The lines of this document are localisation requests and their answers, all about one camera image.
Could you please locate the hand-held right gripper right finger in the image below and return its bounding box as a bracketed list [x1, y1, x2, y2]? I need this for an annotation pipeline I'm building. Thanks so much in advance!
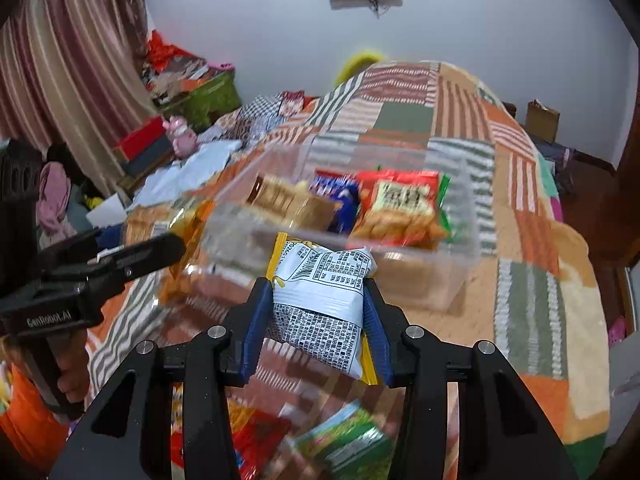
[362, 280, 581, 480]

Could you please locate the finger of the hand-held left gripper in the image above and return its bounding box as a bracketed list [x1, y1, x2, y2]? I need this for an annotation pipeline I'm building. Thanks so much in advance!
[45, 232, 188, 303]
[37, 227, 113, 273]

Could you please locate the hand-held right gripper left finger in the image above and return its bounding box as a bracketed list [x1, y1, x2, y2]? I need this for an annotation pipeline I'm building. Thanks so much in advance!
[47, 277, 276, 480]

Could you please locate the white yellow-edged snack packet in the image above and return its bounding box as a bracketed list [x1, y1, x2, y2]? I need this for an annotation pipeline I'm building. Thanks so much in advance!
[265, 232, 378, 386]

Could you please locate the clear plastic container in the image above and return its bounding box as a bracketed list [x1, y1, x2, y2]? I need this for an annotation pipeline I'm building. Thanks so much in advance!
[202, 142, 481, 313]

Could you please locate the brown biscuit packet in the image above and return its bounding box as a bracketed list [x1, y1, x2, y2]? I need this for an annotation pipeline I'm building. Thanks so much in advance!
[245, 175, 341, 233]

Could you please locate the orange-red cracker packet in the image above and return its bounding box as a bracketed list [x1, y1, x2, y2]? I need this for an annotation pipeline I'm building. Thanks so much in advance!
[347, 169, 448, 248]

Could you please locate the blue snack packet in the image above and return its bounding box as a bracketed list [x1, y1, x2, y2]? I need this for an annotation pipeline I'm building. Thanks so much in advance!
[310, 170, 361, 233]

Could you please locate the person's left hand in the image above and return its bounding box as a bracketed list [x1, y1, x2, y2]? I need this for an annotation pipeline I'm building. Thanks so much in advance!
[52, 332, 92, 406]

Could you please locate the white paper sheet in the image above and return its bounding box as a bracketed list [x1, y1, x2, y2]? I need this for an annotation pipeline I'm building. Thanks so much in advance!
[86, 192, 128, 228]

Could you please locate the pink cloth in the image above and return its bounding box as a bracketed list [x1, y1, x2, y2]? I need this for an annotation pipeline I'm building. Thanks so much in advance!
[39, 162, 76, 241]

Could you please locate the dark cloth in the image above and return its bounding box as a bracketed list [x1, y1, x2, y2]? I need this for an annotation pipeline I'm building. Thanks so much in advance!
[45, 142, 93, 196]

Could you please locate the black perforated basket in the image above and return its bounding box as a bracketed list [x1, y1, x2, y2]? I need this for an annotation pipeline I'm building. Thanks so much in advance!
[0, 137, 43, 206]

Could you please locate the dark grey flat box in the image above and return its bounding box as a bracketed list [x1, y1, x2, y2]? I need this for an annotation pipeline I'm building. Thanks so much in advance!
[122, 135, 176, 176]

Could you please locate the light blue cloth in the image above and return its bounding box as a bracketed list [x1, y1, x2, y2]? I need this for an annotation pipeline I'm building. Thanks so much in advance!
[135, 140, 243, 201]

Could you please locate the red cartoon snack packet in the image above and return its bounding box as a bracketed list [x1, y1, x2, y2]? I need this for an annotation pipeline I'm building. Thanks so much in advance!
[170, 385, 291, 480]

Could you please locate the red flat box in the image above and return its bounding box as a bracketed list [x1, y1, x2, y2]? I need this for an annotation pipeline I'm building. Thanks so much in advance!
[114, 115, 168, 161]

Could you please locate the green pea snack packet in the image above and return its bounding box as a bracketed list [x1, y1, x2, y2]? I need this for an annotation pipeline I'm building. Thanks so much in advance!
[292, 400, 396, 480]

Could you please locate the pink plush toy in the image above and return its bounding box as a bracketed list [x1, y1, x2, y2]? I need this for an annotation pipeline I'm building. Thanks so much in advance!
[165, 115, 198, 157]

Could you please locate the patchwork striped blanket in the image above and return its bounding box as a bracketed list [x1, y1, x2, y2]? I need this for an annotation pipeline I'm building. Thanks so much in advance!
[85, 60, 613, 480]

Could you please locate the green storage box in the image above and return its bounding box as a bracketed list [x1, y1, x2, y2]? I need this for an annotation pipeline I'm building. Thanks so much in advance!
[160, 67, 241, 131]

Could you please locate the checkered cloth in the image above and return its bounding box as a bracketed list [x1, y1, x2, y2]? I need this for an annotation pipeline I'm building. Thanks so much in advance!
[200, 95, 286, 146]

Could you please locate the striped red curtain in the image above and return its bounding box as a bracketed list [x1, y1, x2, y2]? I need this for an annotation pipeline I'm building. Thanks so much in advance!
[0, 0, 156, 196]

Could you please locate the pile of papers and boxes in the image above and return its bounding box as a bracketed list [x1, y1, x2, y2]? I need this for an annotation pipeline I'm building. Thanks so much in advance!
[142, 55, 216, 103]

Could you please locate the red plastic bag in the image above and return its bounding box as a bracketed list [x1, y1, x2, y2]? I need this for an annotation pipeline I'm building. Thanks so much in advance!
[146, 30, 191, 73]

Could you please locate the red patterned cloth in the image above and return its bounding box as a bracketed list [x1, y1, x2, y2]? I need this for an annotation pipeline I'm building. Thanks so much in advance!
[277, 90, 307, 121]

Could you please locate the grey cloth heap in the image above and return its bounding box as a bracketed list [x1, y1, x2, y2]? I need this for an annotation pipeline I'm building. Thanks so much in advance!
[542, 142, 583, 196]

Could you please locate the brown cardboard box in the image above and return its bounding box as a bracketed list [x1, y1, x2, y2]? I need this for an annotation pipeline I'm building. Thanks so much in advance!
[524, 100, 561, 143]

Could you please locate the yellow foam ring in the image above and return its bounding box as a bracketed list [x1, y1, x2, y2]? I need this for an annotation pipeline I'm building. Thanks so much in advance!
[334, 50, 386, 86]

